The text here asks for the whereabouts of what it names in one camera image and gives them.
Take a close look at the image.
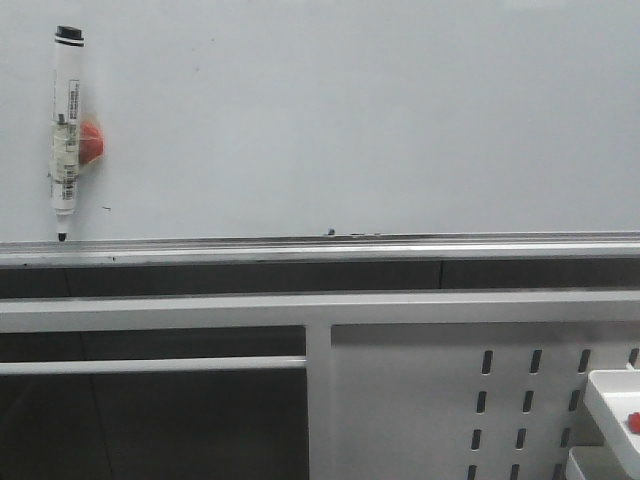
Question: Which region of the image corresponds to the white lower tray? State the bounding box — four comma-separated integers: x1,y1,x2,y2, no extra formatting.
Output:
565,446,632,480

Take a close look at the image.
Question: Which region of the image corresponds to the whiteboard with aluminium frame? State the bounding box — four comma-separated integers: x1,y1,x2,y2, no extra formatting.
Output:
1,1,639,264

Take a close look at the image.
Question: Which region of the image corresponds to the red capped marker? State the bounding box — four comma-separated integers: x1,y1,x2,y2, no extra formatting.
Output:
627,412,640,435

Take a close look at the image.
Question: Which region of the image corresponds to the red round magnet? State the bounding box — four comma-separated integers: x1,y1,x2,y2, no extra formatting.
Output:
79,120,104,165

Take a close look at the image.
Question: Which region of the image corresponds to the white upper marker tray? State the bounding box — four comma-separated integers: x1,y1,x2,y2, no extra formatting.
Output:
584,369,639,479

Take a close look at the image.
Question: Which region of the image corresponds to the white whiteboard marker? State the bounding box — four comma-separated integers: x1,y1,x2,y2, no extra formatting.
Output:
49,25,85,242

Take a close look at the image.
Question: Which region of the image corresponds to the white metal stand frame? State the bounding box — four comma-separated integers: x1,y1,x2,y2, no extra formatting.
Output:
1,291,639,479

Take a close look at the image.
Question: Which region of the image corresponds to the white perforated pegboard panel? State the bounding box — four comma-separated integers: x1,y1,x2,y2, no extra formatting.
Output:
332,322,639,479

